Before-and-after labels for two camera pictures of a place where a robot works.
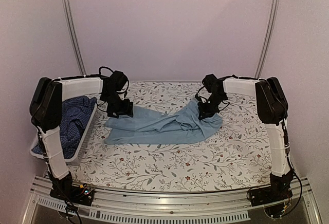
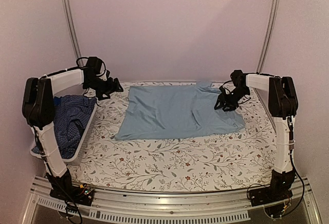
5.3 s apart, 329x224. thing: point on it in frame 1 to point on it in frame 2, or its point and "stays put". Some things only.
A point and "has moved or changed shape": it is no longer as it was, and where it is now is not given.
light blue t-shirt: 148,126 has moved or changed shape
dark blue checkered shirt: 74,113 stays put
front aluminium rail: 109,205 stays put
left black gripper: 127,109 to 111,88
